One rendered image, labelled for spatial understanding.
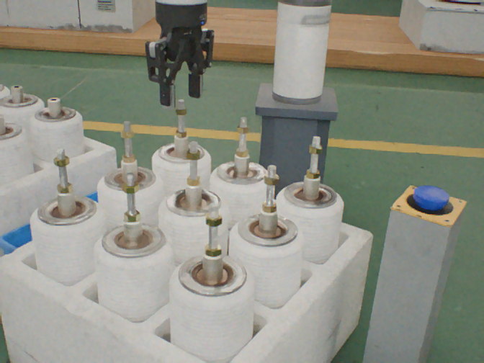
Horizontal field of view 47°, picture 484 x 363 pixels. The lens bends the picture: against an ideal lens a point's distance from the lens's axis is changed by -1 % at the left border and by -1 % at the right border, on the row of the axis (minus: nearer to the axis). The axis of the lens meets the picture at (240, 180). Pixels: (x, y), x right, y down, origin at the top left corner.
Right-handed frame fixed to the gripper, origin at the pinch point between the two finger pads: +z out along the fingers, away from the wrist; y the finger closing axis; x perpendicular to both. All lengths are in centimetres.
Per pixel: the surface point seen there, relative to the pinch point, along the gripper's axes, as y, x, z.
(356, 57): 160, 30, 30
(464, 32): 186, -6, 18
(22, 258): -27.9, 6.0, 17.2
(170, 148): 0.2, 2.7, 9.8
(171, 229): -16.9, -11.0, 12.0
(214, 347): -28.1, -25.7, 16.2
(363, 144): 82, -3, 35
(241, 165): -1.3, -12.1, 8.2
